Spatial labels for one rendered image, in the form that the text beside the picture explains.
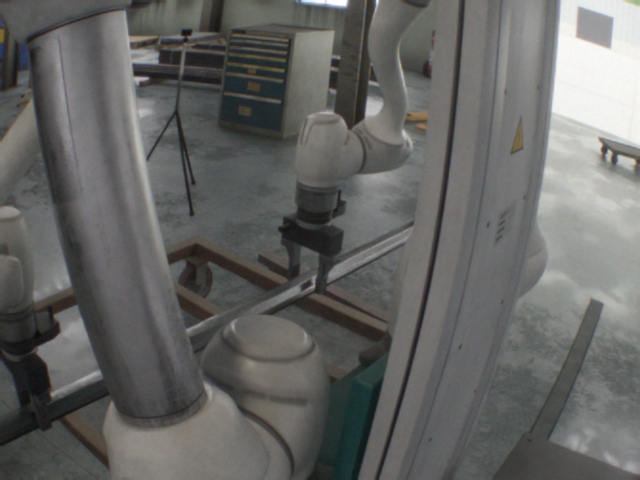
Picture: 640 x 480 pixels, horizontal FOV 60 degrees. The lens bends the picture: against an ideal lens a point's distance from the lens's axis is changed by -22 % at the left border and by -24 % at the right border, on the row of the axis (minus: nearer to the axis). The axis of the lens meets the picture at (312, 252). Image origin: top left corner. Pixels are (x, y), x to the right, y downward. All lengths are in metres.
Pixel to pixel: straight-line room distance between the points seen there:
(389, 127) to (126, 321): 1.02
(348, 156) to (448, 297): 0.77
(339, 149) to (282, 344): 0.74
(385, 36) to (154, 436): 0.90
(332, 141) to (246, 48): 4.52
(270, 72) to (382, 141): 4.35
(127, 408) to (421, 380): 0.35
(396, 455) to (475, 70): 0.49
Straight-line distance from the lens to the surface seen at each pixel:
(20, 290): 0.95
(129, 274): 0.54
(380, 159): 1.50
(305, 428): 0.77
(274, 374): 0.74
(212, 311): 2.49
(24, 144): 0.76
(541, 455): 1.27
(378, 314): 3.14
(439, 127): 0.67
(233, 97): 6.05
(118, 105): 0.53
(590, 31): 10.62
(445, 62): 0.66
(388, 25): 1.24
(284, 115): 5.78
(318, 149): 1.42
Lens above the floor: 1.63
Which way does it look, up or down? 25 degrees down
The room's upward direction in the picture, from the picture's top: 6 degrees clockwise
